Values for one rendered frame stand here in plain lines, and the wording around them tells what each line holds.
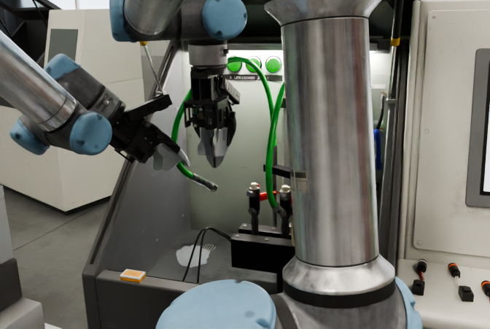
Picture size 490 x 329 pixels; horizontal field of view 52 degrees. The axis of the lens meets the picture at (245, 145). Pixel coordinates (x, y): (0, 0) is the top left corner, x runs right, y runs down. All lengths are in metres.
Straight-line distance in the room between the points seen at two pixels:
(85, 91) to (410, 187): 0.74
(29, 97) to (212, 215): 0.94
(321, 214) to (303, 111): 0.10
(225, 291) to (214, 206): 1.13
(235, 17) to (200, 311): 0.50
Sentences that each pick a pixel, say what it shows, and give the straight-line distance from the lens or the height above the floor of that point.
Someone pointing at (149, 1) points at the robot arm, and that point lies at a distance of 0.63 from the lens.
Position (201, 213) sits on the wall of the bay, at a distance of 1.67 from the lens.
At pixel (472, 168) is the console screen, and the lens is 1.20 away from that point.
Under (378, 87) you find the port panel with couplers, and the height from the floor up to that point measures 1.32.
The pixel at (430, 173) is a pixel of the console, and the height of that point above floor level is 1.17.
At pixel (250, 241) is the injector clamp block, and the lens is 1.26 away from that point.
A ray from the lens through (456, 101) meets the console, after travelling 1.20.
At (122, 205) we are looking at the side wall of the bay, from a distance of 1.30.
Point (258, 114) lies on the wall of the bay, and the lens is 1.50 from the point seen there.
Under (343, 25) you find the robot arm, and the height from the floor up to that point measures 1.53.
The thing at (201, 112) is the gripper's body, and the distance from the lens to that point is 0.98.
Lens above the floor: 1.54
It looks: 16 degrees down
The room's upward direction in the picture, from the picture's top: 1 degrees counter-clockwise
